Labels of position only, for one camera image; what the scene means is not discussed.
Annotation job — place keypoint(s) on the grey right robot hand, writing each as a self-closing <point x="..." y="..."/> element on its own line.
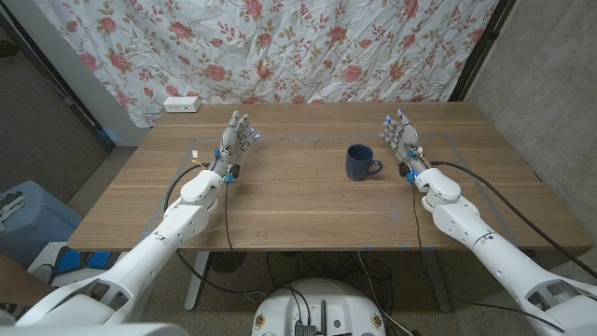
<point x="405" y="140"/>

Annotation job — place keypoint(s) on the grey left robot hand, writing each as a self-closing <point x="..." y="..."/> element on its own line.
<point x="229" y="142"/>

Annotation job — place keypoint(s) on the dark blue ceramic mug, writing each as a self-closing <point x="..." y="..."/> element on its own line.
<point x="356" y="164"/>

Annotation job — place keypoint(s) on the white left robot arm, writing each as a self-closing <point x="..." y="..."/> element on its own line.
<point x="177" y="228"/>

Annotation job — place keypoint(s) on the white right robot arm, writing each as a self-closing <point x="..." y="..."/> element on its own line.
<point x="466" y="224"/>

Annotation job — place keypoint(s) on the white power strip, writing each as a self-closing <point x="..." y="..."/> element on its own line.
<point x="182" y="104"/>

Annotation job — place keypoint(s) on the floral print backdrop cloth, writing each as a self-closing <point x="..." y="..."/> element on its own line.
<point x="280" y="46"/>

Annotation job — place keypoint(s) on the black round floor object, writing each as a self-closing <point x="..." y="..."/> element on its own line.
<point x="226" y="261"/>

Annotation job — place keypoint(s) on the black backdrop stand pole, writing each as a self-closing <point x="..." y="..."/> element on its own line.
<point x="480" y="46"/>

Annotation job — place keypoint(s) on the white table leg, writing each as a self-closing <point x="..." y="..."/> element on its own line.
<point x="196" y="284"/>

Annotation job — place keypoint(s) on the grey table leg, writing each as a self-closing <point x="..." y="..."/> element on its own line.
<point x="438" y="284"/>

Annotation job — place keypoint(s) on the white robot torso base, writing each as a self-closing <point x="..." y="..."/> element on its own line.
<point x="336" y="303"/>

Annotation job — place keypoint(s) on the white tray with blue pads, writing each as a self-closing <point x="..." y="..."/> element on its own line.
<point x="70" y="261"/>

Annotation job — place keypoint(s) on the blue storage box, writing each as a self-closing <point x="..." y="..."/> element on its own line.
<point x="42" y="224"/>

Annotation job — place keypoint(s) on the white plastic parts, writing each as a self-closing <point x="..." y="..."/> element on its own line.
<point x="10" y="207"/>

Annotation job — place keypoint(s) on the brown blurry object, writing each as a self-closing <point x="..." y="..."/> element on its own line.
<point x="18" y="284"/>

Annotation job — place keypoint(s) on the black wall frame strip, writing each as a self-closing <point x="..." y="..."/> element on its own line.
<point x="56" y="79"/>

